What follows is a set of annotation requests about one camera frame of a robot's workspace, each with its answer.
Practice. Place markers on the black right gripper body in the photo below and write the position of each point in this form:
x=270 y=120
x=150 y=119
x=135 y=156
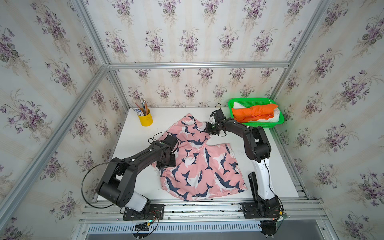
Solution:
x=212 y=128

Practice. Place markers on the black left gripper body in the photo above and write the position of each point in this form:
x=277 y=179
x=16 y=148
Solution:
x=170 y=161

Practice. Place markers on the pink shark print garment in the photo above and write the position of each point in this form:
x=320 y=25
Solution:
x=201 y=171

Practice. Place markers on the orange cloth garment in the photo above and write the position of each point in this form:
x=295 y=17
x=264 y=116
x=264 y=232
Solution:
x=255 y=111

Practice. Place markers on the white shorts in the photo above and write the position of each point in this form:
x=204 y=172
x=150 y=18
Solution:
x=270 y=114

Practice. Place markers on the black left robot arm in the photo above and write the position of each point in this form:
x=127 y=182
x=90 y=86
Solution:
x=118 y=182

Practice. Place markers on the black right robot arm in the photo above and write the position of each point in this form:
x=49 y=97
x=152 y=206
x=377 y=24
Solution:
x=257 y=149

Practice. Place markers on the green plastic basket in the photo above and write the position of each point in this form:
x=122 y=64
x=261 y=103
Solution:
x=250 y=102

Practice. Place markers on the yellow pencil cup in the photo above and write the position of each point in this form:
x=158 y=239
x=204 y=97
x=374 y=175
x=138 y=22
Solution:
x=147 y=120

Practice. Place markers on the colored pencils bundle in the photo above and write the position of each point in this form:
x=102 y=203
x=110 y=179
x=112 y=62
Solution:
x=142 y=108

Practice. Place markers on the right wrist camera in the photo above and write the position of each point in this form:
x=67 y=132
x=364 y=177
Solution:
x=217 y=116

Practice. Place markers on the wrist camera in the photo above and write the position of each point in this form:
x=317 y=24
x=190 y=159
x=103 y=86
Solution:
x=217 y=116
x=172 y=142

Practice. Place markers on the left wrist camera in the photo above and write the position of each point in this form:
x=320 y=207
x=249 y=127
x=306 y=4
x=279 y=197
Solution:
x=172 y=142

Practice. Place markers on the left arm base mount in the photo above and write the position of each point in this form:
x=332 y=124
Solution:
x=149 y=212

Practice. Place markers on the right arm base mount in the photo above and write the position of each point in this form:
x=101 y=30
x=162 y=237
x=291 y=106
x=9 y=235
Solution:
x=264 y=209

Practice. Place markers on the aluminium rail frame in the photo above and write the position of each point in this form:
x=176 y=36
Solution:
x=171 y=217

